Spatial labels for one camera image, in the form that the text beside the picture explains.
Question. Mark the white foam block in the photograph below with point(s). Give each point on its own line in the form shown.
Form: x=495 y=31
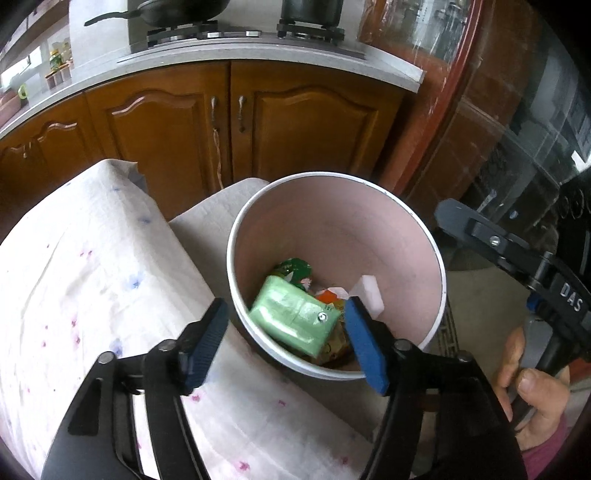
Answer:
x=370 y=290

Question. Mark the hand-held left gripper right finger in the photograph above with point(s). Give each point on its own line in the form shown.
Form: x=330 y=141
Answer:
x=364 y=344

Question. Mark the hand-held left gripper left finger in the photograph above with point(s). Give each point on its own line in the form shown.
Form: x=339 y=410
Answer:
x=207 y=344

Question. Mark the green and yellow bottles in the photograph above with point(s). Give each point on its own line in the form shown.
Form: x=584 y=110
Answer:
x=60 y=55

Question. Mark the black wok with lid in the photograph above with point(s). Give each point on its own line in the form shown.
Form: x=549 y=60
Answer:
x=184 y=9

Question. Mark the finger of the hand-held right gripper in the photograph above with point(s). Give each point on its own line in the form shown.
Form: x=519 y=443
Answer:
x=489 y=240

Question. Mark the small orange carton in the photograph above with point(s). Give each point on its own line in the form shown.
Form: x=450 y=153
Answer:
x=328 y=296

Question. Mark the pale green packet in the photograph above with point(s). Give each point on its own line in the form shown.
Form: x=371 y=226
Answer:
x=288 y=316

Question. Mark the wooden base cabinets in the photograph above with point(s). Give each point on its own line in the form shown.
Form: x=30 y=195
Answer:
x=295 y=129

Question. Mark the pink container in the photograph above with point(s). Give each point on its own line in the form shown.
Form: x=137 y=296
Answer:
x=8 y=100

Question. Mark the white dotted tablecloth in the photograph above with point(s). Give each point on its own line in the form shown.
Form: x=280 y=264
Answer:
x=92 y=277

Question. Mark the person's right hand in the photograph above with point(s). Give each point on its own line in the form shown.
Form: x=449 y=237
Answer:
x=538 y=406

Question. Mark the white bin with pink inside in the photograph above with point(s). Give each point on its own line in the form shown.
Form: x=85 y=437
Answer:
x=323 y=221

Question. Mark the green and yellow wrapper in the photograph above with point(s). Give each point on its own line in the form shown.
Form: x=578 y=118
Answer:
x=295 y=270

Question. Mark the yellow printed wrapper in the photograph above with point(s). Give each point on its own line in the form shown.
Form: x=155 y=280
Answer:
x=335 y=347

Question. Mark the gas stove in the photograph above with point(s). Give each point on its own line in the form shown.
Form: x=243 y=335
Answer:
x=240 y=44

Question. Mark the wooden framed glass door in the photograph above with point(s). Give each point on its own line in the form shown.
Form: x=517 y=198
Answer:
x=485 y=115

